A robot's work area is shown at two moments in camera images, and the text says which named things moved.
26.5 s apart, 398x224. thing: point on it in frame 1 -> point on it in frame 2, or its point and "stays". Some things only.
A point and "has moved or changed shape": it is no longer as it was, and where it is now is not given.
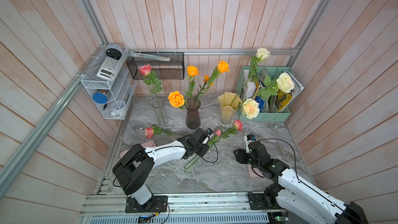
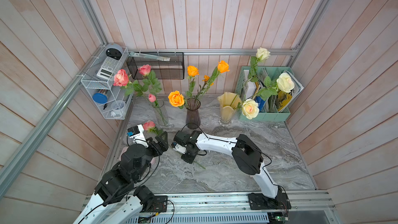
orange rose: [223, 67] stays
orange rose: [192, 71] stays
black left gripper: [205, 148] -> [164, 145]
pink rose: [156, 129] has moved or changed shape
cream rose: [250, 108] stays
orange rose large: [176, 99] stays
